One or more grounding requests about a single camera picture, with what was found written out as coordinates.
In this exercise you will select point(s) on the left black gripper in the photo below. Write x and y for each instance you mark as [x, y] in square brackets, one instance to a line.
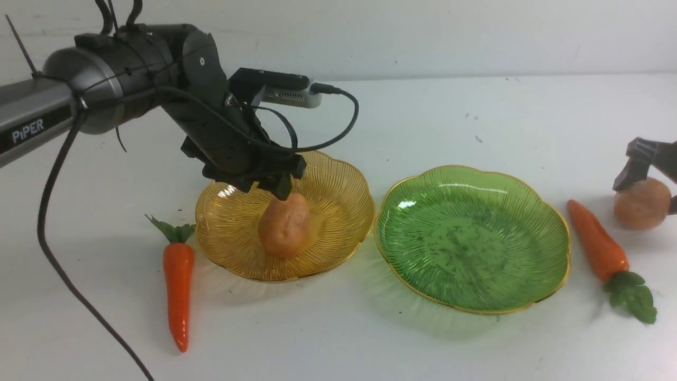
[228, 138]

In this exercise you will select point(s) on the green ribbed glass plate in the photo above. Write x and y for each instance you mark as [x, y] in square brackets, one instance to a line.
[481, 242]

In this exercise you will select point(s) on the amber ribbed glass plate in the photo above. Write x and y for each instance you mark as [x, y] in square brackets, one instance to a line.
[342, 213]

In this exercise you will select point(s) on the orange carrot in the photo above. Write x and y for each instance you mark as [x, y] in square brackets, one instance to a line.
[178, 264]
[609, 262]

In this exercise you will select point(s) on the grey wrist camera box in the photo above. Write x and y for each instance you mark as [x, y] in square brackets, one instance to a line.
[254, 86]

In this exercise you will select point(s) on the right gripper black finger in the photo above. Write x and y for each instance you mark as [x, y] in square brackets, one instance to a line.
[642, 155]

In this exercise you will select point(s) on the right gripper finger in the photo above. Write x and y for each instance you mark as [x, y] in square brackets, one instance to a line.
[673, 206]

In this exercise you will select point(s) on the left silver black robot arm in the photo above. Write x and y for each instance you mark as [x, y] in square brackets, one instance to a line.
[104, 82]

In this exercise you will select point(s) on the brown potato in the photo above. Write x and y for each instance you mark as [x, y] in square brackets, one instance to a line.
[643, 206]
[285, 226]

